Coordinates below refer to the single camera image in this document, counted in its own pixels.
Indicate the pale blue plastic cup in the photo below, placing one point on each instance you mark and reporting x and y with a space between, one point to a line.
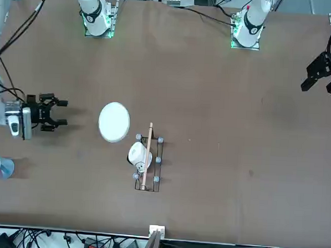
6 168

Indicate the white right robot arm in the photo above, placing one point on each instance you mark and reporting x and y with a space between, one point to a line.
94 23

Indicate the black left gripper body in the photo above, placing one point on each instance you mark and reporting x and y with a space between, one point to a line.
326 65

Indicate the white mug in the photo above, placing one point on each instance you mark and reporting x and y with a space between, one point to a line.
134 154

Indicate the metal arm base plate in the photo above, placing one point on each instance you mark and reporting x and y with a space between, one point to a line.
255 47
110 35

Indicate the white power strip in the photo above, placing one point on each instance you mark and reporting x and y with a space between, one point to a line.
173 0

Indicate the white plate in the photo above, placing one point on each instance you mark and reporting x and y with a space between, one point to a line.
114 122

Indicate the red and black device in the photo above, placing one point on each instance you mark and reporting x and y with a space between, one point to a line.
92 245

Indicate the aluminium camera post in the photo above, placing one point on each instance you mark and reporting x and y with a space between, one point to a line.
150 245

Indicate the white post bracket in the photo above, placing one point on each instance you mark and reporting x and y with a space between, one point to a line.
157 228

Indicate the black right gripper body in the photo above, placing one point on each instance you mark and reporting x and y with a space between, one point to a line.
41 113

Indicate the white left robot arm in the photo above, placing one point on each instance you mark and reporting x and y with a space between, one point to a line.
251 31

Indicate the black flat case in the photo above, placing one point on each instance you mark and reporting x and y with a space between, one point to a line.
2 241

